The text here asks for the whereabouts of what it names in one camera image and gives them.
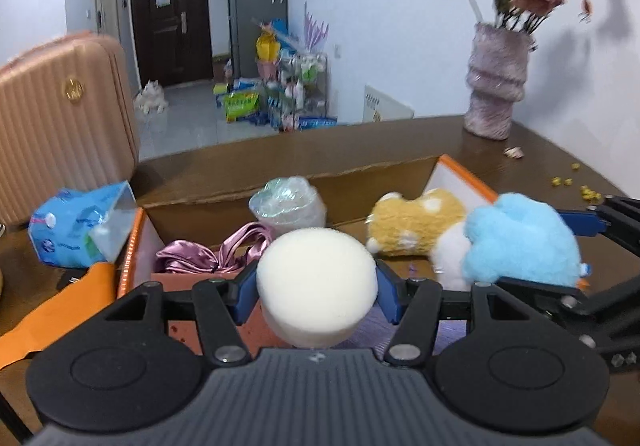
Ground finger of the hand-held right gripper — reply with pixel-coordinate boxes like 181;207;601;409
557;195;640;253
492;275;640;373

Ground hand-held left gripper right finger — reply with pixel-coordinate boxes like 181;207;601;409
374;259;536;368

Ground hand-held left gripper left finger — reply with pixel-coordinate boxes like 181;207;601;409
102;263;260;368

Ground pink satin bow scrunchie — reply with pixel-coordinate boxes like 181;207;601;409
155;221;274;278

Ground pink rectangular sponge block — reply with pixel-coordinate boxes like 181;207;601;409
150;271;288;358

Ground white round sponge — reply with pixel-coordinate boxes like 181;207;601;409
255;227;379;348

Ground yellow and white plush toy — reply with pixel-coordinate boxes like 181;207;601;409
366;189;477;289

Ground orange cardboard box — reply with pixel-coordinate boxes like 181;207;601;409
116;153;501;357

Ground clear bubble wrap bundle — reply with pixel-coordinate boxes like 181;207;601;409
248;177;327;240

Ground light blue plush toy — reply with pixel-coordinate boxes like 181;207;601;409
462;192;592;288

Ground scattered yellow petals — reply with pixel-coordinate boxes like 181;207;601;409
549;163;605;203

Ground blue wet wipes pack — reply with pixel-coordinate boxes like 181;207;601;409
29;180;137;270

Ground orange cloth strip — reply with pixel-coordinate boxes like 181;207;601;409
0;261;119;371

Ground pink textured vase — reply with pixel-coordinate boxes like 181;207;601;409
462;21;534;142

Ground green packet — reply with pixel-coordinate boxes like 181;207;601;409
221;90;262;123

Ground white leaning board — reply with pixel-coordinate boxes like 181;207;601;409
362;84;416;124

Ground yellow bag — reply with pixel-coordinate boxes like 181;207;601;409
255;33;282;63

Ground pink hard-shell suitcase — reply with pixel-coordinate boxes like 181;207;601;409
0;30;142;228

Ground dark brown door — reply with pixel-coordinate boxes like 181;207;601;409
128;0;214;88

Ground grey refrigerator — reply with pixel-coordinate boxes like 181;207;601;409
226;0;289;78

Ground wire rack with bottles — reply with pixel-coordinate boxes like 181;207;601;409
276;50;329;130

